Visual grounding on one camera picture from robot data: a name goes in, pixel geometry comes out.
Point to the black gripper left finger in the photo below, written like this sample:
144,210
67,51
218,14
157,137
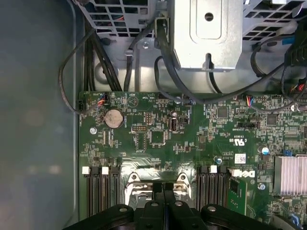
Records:
153,215

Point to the green motherboard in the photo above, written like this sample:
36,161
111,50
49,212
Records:
192,143

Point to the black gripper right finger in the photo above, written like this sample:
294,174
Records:
177,215

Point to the black PC case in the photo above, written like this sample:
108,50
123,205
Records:
147,79

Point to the metal USB port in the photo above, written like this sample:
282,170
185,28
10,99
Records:
173,124

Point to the grey metal disk bay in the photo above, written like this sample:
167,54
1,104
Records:
208,48

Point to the CPU socket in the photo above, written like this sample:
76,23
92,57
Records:
134,178

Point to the metal socket cover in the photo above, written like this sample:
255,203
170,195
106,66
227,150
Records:
141,189

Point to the silver coin battery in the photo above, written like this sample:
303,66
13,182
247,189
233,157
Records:
114,118

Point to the silver capacitor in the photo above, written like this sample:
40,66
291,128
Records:
265,151
217,160

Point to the silver screw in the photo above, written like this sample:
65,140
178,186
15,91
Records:
177,99
261,186
93,130

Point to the white sticker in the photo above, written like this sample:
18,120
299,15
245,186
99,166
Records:
241,157

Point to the silver finned heatsink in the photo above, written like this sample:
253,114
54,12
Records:
290,175

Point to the black RAM slot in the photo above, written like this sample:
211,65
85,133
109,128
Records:
105,191
96,191
223,189
202,189
213,189
115,189
88,191

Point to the black connector block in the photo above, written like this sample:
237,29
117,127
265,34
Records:
297,52

